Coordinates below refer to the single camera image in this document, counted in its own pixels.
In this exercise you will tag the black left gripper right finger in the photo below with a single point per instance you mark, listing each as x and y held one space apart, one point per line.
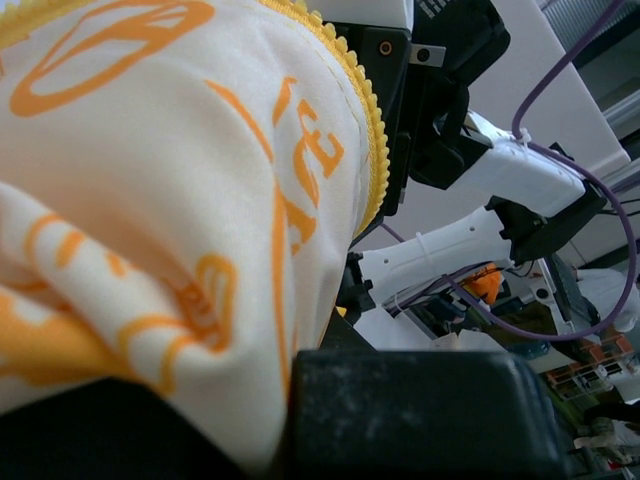
421 415

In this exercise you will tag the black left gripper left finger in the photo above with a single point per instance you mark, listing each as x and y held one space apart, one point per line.
107 430

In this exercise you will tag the orange patterned yellow-lined jacket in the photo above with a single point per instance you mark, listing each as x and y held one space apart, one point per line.
180 185

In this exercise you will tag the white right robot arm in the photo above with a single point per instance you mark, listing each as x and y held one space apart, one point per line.
535 203

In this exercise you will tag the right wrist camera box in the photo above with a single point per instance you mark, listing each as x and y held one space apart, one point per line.
427 55

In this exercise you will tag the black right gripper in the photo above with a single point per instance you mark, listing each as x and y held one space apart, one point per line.
423 107

